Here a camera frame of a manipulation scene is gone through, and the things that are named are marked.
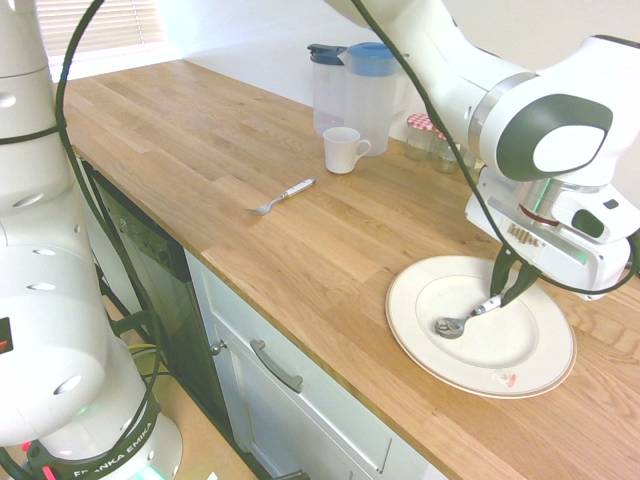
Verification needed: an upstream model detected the white ceramic cup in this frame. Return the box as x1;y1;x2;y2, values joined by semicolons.
321;125;373;176

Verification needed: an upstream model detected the white window blind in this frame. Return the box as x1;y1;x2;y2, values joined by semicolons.
33;0;167;54

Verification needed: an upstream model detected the white kitchen drawer cabinet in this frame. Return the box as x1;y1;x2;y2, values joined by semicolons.
183;248;441;480

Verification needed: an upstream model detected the white-handled metal spoon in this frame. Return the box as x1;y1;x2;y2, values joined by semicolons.
431;294;505;342

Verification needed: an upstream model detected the small jar red checked lid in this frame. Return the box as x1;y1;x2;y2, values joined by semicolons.
405;113;437;162
431;127;462;175

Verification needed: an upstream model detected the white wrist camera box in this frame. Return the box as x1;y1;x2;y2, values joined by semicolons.
551;183;632;247

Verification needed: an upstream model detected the black fronted dishwasher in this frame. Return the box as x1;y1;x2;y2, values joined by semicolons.
79;158;237;442

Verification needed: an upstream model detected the white gold-rimmed plate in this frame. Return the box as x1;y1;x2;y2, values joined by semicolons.
384;254;579;400

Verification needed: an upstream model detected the grey metal drawer handle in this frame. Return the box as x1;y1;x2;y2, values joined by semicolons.
249;339;305;394

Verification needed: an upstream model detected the clear pitcher dark blue lid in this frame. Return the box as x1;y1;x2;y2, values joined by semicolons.
306;43;350;138

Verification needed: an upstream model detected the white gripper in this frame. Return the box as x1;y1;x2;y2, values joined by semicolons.
464;166;632;307

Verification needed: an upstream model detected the plastic pitcher light blue lid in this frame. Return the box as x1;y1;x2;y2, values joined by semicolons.
343;41;409;158

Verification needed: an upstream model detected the white-handled metal fork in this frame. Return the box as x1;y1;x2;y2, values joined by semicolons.
245;177;318;217

